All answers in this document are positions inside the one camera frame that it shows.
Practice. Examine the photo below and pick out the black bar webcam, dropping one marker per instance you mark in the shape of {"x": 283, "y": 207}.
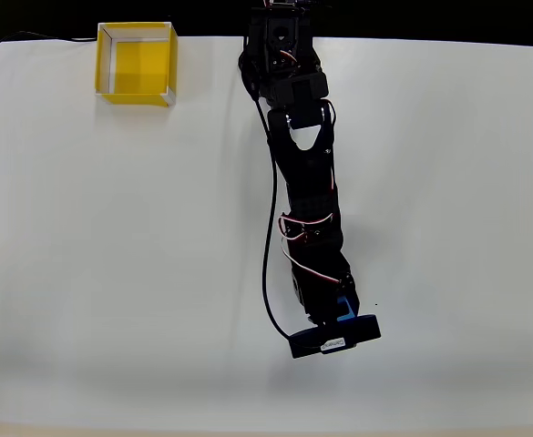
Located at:
{"x": 357, "y": 330}

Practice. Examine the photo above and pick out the blue cube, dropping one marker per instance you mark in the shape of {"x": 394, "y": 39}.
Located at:
{"x": 345, "y": 307}

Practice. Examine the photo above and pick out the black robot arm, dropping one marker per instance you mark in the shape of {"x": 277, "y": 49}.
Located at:
{"x": 307, "y": 173}

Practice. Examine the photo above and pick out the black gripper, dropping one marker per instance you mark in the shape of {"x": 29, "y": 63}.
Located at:
{"x": 317, "y": 304}

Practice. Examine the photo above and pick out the yellow open box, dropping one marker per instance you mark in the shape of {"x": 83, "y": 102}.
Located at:
{"x": 143, "y": 64}

